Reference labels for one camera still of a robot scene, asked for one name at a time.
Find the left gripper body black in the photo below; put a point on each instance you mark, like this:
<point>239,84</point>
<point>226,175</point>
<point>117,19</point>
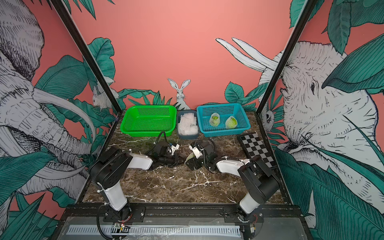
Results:
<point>171,161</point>

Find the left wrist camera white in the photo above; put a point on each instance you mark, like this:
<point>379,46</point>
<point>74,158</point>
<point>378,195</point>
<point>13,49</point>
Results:
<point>174,148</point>

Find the green plastic basket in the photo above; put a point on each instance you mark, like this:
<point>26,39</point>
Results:
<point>149,120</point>

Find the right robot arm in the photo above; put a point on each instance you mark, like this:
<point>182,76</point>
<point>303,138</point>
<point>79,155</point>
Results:
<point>259,180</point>

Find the black front frame rail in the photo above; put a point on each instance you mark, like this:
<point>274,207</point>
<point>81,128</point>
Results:
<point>145,211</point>

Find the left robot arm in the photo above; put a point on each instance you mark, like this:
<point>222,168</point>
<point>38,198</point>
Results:
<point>109,168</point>

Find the black frame post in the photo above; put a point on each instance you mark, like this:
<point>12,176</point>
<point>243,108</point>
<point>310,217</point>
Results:
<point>300,25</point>
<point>84,49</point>

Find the checkerboard calibration board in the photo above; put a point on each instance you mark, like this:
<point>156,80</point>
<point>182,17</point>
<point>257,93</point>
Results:
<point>253,145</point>

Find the custard apple with dark spots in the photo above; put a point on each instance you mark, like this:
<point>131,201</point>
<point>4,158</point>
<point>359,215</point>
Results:
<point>215,121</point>

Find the black frame post left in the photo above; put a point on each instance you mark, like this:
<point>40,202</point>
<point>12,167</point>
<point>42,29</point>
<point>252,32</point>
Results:
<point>84,49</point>

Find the white slotted cable duct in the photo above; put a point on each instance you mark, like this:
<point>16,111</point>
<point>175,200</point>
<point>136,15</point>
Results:
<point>226,231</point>

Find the white foam net sleeve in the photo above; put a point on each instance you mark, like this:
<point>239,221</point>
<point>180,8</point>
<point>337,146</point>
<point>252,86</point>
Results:
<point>214,114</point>
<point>190,156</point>
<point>231,122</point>

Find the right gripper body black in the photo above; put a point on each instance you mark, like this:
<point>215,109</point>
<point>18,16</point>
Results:
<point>198,163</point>

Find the custard apple green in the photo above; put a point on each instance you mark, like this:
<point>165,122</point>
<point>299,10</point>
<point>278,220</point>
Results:
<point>231,123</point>

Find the black frame post right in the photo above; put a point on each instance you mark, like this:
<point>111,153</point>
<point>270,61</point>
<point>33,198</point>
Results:
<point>300,25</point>

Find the grey bin of foam nets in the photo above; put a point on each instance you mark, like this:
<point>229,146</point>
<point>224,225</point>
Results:
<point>187,125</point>

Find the teal plastic basket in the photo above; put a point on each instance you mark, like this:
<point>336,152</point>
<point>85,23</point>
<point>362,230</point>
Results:
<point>234,120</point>

